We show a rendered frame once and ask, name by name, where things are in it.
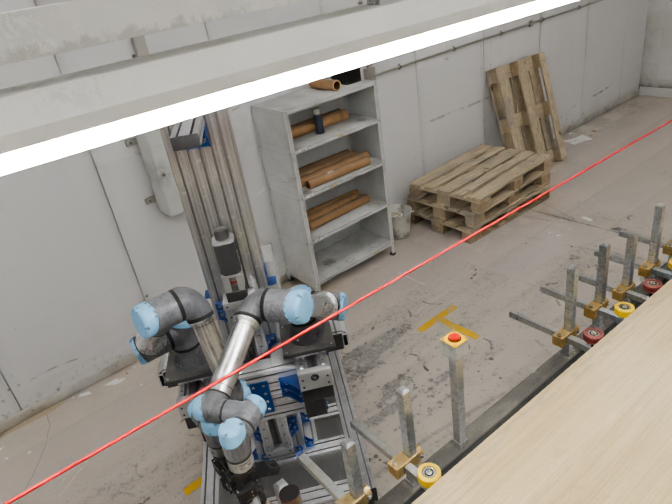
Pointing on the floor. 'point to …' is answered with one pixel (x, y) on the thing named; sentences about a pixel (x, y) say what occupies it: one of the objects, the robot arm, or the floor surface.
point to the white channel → (108, 22)
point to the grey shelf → (377, 208)
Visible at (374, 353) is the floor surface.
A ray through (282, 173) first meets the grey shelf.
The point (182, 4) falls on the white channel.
